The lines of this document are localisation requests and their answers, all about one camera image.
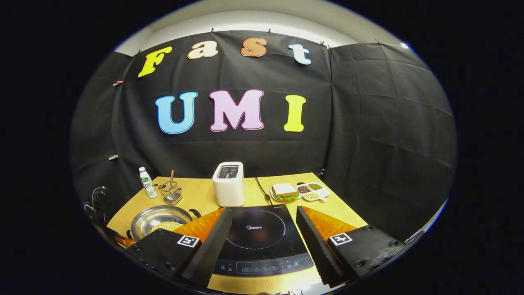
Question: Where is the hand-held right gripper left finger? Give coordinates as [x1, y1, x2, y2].
[125, 207, 233, 288]

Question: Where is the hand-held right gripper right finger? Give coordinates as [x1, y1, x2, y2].
[296, 206, 410, 287]

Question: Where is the stainless steel pot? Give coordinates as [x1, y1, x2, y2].
[126, 205, 202, 243]

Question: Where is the black induction cooktop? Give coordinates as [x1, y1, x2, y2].
[213, 205, 315, 277]

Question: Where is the pile of soybeans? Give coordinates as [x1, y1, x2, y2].
[149, 221, 185, 234]

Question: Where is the white divided bean dish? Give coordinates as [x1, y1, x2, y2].
[296, 182, 331, 202]

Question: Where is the white toaster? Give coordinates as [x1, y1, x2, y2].
[212, 161, 246, 207]

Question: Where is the white green-label drink bottle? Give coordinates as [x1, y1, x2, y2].
[138, 166, 158, 199]

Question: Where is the lettuce sandwich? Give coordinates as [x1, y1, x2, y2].
[272, 183, 300, 201]

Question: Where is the small white plate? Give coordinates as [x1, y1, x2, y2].
[269, 186, 303, 202]

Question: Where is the black backdrop cloth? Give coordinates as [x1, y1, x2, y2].
[70, 29, 457, 242]

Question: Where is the wire utensil basket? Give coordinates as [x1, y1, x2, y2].
[158, 181, 183, 205]

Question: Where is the black power cable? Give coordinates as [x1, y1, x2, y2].
[255, 177, 274, 206]

